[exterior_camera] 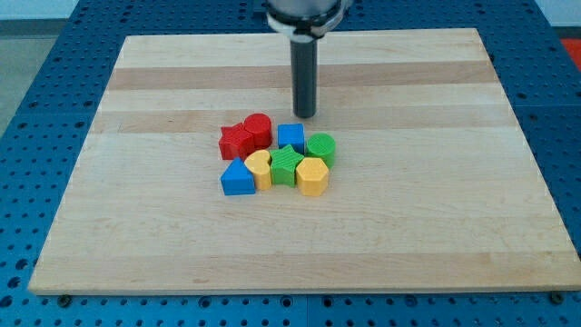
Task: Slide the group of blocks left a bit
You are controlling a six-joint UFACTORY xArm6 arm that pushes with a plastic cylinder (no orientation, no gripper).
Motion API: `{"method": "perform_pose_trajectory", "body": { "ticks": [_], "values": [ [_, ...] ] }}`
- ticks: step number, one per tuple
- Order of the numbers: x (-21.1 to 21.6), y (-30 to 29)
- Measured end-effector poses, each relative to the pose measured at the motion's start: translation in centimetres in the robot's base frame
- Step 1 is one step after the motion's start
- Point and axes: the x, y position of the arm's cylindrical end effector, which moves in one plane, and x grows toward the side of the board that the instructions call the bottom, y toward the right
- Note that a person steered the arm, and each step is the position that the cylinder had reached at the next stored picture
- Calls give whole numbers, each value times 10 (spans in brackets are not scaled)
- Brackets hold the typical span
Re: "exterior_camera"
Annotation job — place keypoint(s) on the blue perforated table plate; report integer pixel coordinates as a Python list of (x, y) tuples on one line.
[(41, 144)]

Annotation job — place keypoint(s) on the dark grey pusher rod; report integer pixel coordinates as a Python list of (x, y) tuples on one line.
[(304, 68)]

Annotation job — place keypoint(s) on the blue triangle block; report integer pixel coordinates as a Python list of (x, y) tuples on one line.
[(237, 179)]

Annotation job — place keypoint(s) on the yellow heart block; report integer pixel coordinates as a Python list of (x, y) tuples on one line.
[(259, 164)]

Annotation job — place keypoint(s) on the green star block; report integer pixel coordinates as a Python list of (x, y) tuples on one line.
[(284, 162)]

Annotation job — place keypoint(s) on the yellow hexagon block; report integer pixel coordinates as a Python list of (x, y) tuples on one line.
[(312, 176)]

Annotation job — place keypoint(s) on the red star block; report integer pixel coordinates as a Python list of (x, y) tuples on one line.
[(236, 141)]

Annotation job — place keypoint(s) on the green cylinder block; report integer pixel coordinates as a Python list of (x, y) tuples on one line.
[(323, 146)]

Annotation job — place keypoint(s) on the red cylinder block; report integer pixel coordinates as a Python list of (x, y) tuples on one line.
[(259, 125)]

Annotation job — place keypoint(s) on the blue cube block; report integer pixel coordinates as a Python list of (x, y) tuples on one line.
[(293, 135)]

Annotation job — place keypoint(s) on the wooden board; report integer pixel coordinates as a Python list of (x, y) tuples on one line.
[(434, 189)]

